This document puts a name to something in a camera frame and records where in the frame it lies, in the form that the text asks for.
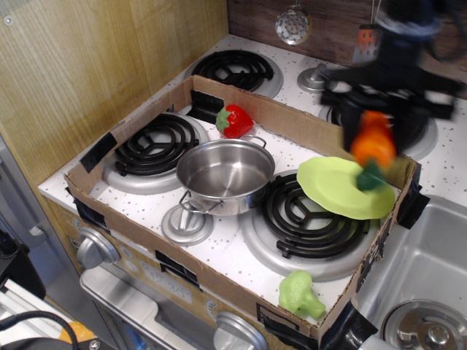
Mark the silver oven knob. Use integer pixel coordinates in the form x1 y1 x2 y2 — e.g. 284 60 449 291
213 311 269 350
77 227 120 270

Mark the silver stovetop knob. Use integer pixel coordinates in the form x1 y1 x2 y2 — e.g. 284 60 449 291
161 205 214 246
297 63 338 93

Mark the front silver stovetop knob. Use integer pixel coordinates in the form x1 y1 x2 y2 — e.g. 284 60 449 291
161 205 214 246

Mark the orange sponge piece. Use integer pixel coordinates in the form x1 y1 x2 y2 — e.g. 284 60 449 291
58 321 96 343

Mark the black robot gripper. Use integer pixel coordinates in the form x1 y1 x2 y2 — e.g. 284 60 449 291
321 32 466 153

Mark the brown cardboard fence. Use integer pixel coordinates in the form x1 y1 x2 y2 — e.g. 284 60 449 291
65 76 421 348

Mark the left silver oven knob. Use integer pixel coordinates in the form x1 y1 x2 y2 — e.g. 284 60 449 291
77 227 120 270

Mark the red toy strawberry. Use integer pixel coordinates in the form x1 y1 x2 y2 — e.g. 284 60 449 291
215 104 254 139

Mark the small stainless steel pot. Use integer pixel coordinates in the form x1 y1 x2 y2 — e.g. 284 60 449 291
176 135 275 216

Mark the orange toy carrot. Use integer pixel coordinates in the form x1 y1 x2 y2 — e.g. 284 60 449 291
350 110 397 191

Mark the stainless steel sink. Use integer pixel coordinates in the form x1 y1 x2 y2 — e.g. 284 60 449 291
356 196 466 349

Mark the hanging silver strainer ladle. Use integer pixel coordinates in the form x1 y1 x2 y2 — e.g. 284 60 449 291
275 1 312 46

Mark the front right black burner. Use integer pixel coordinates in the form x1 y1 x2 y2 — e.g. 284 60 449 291
240 171 380 282

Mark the silver oven door handle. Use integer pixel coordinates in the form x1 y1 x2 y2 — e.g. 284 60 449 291
80 268 183 349

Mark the silver sink drain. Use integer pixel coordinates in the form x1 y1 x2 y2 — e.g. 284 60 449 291
381 300 466 349

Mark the light green plastic plate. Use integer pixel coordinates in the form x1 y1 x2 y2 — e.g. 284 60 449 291
296 157 395 219

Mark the green toy broccoli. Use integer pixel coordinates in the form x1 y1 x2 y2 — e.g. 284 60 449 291
279 271 325 319

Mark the right silver oven knob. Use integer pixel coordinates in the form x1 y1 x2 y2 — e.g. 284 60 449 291
213 311 269 350

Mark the back silver stovetop knob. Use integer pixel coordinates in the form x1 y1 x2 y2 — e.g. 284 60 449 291
297 63 338 93

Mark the black cable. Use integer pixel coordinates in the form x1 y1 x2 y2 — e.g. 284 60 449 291
0 311 80 350

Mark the back right black burner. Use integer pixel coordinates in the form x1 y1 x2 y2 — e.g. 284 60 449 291
321 88 439 160

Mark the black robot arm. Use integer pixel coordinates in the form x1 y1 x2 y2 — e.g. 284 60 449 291
321 1 466 152

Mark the front left black burner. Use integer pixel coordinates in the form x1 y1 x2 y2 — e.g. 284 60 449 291
103 112 209 195

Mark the hanging silver slotted spatula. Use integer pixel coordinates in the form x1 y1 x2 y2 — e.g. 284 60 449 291
352 1 382 65

